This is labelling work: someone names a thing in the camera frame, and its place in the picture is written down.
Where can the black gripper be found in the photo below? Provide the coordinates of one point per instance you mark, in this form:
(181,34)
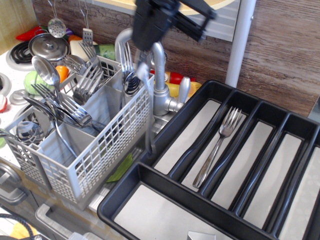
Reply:
(153,19)

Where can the hanging silver skimmer ladle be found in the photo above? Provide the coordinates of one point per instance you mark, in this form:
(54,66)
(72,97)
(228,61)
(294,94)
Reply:
(56,26)

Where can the silver toy faucet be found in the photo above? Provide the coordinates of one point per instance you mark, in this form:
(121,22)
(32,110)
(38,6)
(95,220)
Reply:
(162,101)

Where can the tall silver fork in basket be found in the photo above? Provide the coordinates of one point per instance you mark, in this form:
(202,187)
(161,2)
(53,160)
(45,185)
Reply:
(127,66)

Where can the red toy pepper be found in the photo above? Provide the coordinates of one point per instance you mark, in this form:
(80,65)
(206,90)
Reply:
(30,34)

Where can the silver fork in tray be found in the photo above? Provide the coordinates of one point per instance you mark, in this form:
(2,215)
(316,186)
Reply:
(227,127)

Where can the green toy can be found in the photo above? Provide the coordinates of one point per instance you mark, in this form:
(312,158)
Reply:
(106,51)

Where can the steel toy pot with lid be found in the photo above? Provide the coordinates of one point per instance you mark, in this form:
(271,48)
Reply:
(49,47)

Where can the silver fork carried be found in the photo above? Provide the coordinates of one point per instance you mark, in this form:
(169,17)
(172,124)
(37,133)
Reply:
(142,72)

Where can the green toy fruit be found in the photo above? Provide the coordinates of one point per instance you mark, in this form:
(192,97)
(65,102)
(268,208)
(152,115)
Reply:
(33,78)

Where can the silver spoon front left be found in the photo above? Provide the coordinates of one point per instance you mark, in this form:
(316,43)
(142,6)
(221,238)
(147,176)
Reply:
(29,132)

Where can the grey plastic cutlery basket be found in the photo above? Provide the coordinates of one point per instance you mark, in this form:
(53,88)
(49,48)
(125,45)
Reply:
(75,179)

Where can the silver forks lying across basket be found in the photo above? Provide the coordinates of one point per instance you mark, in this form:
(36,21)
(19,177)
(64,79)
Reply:
(68,111)

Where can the hanging silver spatula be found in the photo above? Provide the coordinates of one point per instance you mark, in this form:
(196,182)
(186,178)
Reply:
(87,33)

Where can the grey oven door handle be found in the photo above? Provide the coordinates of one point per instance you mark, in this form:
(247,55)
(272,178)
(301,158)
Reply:
(41,214)

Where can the silver fork back left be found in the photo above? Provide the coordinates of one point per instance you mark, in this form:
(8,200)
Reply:
(75,63)

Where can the white shelf post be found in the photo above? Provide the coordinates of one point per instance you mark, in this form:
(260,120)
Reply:
(240,38)

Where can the large silver spoon upright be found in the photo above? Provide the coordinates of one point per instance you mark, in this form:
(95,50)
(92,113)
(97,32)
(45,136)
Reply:
(48,73)

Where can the black stove burner coil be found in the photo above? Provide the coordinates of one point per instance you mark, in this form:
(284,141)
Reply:
(21,54)

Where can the silver fork cluster middle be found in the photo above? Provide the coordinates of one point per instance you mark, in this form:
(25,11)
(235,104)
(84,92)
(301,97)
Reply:
(91,81)

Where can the silver spoon bowl by faucet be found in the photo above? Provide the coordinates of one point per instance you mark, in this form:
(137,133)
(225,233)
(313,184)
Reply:
(131,84)

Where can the orange toy fruit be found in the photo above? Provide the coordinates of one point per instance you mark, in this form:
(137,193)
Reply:
(63,72)

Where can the black cutlery tray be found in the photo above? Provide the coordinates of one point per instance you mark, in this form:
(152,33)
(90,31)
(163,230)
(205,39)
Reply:
(264,183)

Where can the red yellow toy bottle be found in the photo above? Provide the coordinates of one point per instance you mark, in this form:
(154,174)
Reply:
(173,77)

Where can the silver round knob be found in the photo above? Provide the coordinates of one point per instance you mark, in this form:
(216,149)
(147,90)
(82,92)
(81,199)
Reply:
(17,97)

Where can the green leaf toy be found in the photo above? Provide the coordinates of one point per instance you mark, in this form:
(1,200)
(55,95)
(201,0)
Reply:
(122,168)

